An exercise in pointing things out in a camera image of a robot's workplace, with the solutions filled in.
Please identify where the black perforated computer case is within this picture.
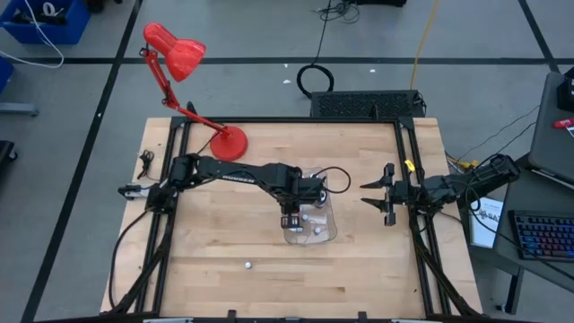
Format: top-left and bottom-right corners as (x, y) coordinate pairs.
(310, 89), (426, 120)

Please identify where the yellow power cable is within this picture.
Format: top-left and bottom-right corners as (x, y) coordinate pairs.
(408, 0), (441, 91)

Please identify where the clear plastic bin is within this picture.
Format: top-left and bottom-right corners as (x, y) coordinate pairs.
(283, 166), (338, 246)

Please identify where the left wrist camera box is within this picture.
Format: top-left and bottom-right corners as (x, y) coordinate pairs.
(303, 177), (327, 199)

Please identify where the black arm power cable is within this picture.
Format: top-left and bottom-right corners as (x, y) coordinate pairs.
(109, 208), (152, 310)

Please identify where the small black cable bundle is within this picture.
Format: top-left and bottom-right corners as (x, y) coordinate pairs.
(137, 150), (156, 180)

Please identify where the backlit RGB keyboard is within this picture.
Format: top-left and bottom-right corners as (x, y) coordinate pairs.
(509, 209), (574, 264)

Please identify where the black coiled cable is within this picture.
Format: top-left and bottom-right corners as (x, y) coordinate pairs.
(295, 17), (336, 100)

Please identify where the black cable tangle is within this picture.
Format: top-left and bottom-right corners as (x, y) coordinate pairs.
(313, 0), (362, 24)

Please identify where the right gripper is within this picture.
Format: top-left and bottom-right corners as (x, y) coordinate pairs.
(360, 163), (425, 226)

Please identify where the silver arm base box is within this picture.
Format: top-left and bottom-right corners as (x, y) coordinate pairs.
(117, 182), (152, 201)

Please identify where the yellow cable connector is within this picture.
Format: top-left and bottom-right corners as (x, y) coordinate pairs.
(448, 156), (479, 172)

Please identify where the white printed sheet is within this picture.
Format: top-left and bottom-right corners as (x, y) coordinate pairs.
(468, 196), (504, 249)

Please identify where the grey desk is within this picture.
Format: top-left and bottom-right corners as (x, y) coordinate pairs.
(465, 70), (574, 315)

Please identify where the white cable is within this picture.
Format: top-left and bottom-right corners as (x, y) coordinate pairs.
(0, 0), (65, 70)

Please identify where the blue plastic storage crate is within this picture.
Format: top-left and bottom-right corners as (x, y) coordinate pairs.
(0, 0), (92, 46)

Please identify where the black aluminium table frame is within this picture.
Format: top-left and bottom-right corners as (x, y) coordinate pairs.
(100, 115), (483, 323)

